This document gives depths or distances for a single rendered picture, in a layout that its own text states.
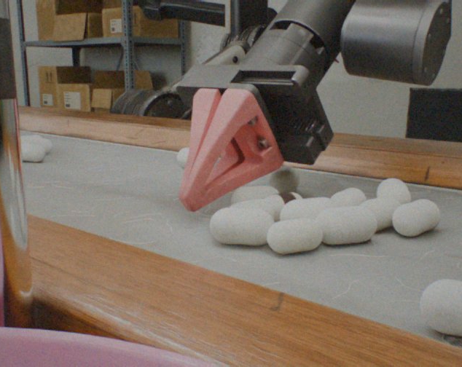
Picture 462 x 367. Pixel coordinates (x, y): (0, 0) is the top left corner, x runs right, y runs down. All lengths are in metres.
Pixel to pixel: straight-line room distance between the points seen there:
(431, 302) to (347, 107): 2.47
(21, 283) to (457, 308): 0.15
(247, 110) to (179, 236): 0.09
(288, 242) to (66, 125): 0.59
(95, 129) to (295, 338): 0.65
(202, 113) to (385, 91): 2.24
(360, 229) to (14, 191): 0.20
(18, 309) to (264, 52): 0.27
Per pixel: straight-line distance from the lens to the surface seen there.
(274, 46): 0.40
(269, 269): 0.28
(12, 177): 0.17
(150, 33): 3.09
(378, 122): 2.61
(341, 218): 0.31
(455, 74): 2.47
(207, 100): 0.37
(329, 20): 0.43
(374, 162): 0.51
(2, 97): 0.17
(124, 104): 1.07
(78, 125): 0.82
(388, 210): 0.34
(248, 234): 0.30
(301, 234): 0.29
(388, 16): 0.40
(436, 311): 0.22
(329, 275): 0.27
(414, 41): 0.39
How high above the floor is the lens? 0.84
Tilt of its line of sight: 12 degrees down
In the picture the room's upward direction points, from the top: straight up
